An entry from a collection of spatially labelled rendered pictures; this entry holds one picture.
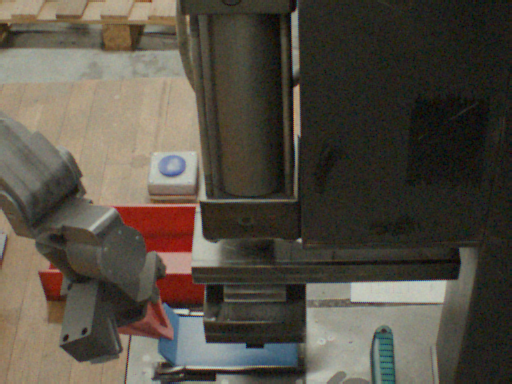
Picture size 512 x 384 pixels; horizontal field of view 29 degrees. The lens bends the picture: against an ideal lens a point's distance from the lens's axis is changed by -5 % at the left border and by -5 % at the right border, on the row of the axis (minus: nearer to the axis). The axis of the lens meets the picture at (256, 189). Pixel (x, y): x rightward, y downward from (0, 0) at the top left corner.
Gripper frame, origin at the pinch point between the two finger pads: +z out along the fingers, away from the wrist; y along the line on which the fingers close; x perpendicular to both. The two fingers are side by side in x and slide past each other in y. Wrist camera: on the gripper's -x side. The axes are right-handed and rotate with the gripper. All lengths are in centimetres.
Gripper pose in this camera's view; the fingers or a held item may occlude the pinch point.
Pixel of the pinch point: (166, 331)
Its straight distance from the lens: 116.2
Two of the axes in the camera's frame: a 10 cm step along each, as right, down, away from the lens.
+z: 5.3, 6.1, 5.9
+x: 0.3, -7.1, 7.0
